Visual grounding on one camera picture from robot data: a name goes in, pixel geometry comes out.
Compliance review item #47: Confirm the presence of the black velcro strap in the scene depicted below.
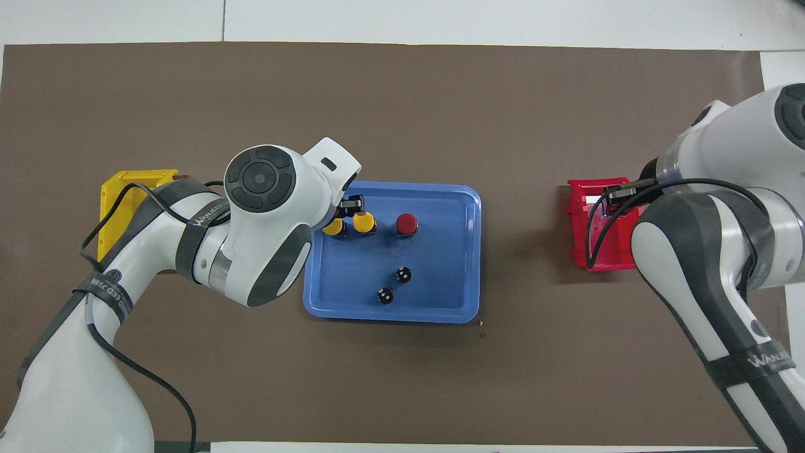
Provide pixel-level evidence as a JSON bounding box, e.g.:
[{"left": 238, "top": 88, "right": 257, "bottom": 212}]
[
  {"left": 175, "top": 200, "right": 231, "bottom": 285},
  {"left": 72, "top": 271, "right": 136, "bottom": 325},
  {"left": 704, "top": 343, "right": 794, "bottom": 392}
]

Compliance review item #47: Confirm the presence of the yellow plastic bin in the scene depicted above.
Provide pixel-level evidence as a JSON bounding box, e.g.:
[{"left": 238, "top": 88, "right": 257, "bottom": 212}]
[{"left": 97, "top": 169, "right": 180, "bottom": 262}]

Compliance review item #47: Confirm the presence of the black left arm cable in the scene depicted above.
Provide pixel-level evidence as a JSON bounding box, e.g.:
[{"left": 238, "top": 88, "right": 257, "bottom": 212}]
[{"left": 78, "top": 180, "right": 227, "bottom": 453}]

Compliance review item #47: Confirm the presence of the red plastic bin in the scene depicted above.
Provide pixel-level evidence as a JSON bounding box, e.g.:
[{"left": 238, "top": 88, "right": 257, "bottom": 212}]
[{"left": 567, "top": 177, "right": 642, "bottom": 272}]

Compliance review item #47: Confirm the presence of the brown paper table mat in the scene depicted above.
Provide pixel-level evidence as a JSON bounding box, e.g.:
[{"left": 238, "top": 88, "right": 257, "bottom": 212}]
[{"left": 0, "top": 43, "right": 790, "bottom": 449}]

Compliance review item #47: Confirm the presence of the blue plastic tray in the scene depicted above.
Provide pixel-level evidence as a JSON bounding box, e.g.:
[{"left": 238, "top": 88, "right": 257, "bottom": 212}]
[{"left": 303, "top": 181, "right": 482, "bottom": 325}]

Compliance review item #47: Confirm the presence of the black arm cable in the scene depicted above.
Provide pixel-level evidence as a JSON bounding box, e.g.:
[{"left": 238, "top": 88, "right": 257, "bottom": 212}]
[
  {"left": 585, "top": 178, "right": 794, "bottom": 270},
  {"left": 78, "top": 180, "right": 227, "bottom": 453}
]

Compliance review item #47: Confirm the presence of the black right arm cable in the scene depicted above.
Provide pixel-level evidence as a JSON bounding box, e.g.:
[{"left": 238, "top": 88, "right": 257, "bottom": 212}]
[{"left": 585, "top": 178, "right": 794, "bottom": 270}]

